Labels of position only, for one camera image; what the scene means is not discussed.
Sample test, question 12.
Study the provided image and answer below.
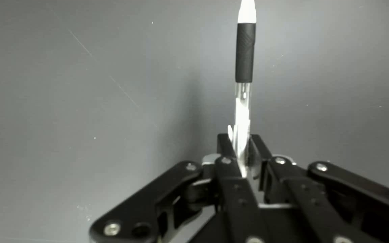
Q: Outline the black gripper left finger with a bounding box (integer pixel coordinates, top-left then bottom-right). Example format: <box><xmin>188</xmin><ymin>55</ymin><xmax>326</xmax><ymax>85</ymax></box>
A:
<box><xmin>90</xmin><ymin>132</ymin><xmax>268</xmax><ymax>243</ymax></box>

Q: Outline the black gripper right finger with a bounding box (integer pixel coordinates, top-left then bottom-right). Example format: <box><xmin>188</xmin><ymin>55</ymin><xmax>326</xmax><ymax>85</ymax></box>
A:
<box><xmin>248</xmin><ymin>132</ymin><xmax>389</xmax><ymax>243</ymax></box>

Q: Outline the black and white pen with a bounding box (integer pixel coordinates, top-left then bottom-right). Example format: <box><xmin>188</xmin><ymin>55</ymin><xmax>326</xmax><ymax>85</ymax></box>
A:
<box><xmin>228</xmin><ymin>0</ymin><xmax>259</xmax><ymax>180</ymax></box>

